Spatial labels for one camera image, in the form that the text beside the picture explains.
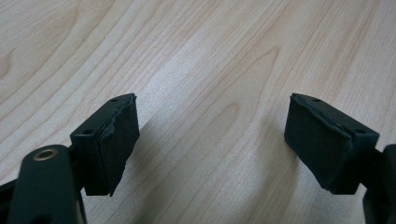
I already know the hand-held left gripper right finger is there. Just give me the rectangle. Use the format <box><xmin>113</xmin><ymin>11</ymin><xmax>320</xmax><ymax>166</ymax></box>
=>
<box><xmin>283</xmin><ymin>91</ymin><xmax>381</xmax><ymax>196</ymax></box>

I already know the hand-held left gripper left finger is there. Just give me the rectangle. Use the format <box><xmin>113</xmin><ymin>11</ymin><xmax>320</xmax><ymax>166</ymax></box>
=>
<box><xmin>69</xmin><ymin>92</ymin><xmax>141</xmax><ymax>198</ymax></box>

